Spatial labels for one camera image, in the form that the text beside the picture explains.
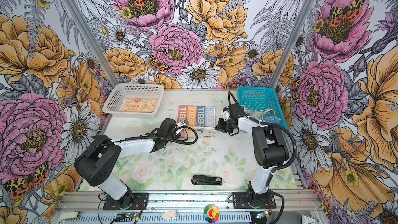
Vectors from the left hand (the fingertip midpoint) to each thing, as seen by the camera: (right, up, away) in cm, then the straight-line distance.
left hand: (173, 128), depth 94 cm
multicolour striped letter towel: (+14, +7, +11) cm, 19 cm away
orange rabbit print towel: (-27, +14, +17) cm, 35 cm away
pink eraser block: (+4, -33, -26) cm, 42 cm away
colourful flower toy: (+22, -34, -24) cm, 47 cm away
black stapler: (+19, -22, -18) cm, 34 cm away
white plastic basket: (-43, +15, +11) cm, 46 cm away
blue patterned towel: (+59, +8, +8) cm, 60 cm away
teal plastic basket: (+61, +19, +21) cm, 67 cm away
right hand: (+26, -2, 0) cm, 26 cm away
